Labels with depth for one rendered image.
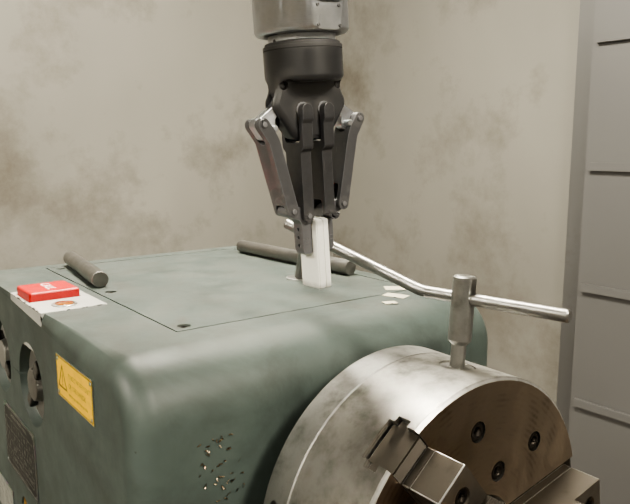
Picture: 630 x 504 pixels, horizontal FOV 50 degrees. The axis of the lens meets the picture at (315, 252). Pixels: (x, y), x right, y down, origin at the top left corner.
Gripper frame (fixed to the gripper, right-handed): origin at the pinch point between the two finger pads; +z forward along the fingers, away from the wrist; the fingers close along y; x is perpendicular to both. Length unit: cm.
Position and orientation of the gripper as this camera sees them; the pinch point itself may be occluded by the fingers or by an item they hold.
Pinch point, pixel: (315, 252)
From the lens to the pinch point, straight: 67.1
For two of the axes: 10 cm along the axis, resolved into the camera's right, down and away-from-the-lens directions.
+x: -6.1, -1.2, 7.8
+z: 0.6, 9.8, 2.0
